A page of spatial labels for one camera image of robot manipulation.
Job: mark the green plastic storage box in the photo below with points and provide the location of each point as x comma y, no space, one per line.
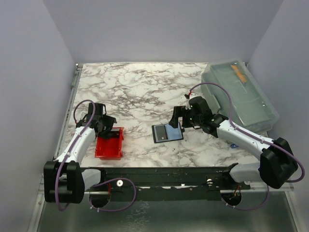
252,110

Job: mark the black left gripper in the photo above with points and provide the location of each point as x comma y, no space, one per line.
109,121

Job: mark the orange tool inside box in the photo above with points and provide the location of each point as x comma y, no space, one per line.
238,73

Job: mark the dark grey credit card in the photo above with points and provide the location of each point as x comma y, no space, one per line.
160,133

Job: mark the red plastic bin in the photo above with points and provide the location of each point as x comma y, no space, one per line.
111,148

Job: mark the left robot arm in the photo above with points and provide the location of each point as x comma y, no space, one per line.
64,180

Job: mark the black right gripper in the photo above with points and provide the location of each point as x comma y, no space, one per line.
180,111

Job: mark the black leather card holder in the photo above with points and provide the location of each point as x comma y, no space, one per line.
174,134

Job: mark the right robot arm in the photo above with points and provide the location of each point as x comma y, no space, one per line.
276,163

